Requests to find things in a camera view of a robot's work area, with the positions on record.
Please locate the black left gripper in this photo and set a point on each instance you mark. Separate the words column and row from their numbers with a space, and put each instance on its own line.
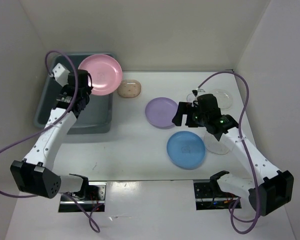
column 65, row 88

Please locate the clear plastic cup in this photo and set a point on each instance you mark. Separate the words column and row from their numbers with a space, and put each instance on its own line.
column 191, row 98

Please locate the grey plastic bin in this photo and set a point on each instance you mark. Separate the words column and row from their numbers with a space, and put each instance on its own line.
column 95, row 118

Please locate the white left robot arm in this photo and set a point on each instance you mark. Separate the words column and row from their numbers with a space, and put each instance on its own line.
column 132, row 150

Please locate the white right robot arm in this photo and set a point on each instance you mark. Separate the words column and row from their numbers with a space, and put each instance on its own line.
column 274, row 187

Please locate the purple plastic plate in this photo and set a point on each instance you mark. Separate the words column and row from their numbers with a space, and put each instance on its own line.
column 160, row 111

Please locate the clear round glass dish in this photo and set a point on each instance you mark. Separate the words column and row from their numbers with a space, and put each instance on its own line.
column 224, row 98

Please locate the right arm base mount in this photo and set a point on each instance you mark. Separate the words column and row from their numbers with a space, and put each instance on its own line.
column 206, row 199

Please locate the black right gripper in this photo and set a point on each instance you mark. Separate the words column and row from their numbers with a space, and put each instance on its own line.
column 185, row 108

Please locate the pink plastic plate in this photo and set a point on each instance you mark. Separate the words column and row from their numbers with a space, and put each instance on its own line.
column 105, row 71

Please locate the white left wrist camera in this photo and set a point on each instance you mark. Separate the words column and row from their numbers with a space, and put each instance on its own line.
column 60, row 74

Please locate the beige speckled dish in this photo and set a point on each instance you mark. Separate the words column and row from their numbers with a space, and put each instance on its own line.
column 129, row 88

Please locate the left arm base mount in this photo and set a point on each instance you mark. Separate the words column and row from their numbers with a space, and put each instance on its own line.
column 93, row 199

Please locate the clear oval glass dish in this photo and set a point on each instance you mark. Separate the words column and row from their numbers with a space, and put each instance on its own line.
column 214, row 146

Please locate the blue plastic plate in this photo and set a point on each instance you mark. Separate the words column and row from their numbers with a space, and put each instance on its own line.
column 186, row 150

